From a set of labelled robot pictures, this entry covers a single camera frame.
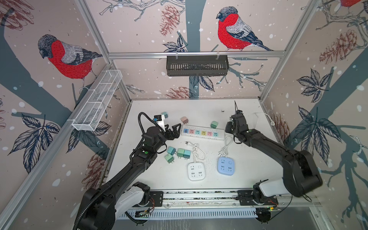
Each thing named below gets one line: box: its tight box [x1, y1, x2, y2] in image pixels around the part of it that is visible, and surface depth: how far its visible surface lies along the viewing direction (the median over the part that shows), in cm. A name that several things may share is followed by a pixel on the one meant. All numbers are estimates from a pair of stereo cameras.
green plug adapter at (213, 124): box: [210, 120, 219, 129], surface depth 105 cm
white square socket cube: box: [187, 161, 206, 182], surface depth 82 cm
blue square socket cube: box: [217, 156, 235, 176], surface depth 85 cm
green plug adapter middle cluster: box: [176, 148, 185, 159], surface depth 90 cm
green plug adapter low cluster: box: [164, 153, 175, 164], surface depth 89 cm
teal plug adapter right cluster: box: [183, 149, 192, 161], surface depth 90 cm
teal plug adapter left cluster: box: [166, 146, 178, 156], surface depth 92 cm
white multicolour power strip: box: [181, 124, 226, 141], surface depth 100 cm
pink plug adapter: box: [180, 116, 189, 125], surface depth 107 cm
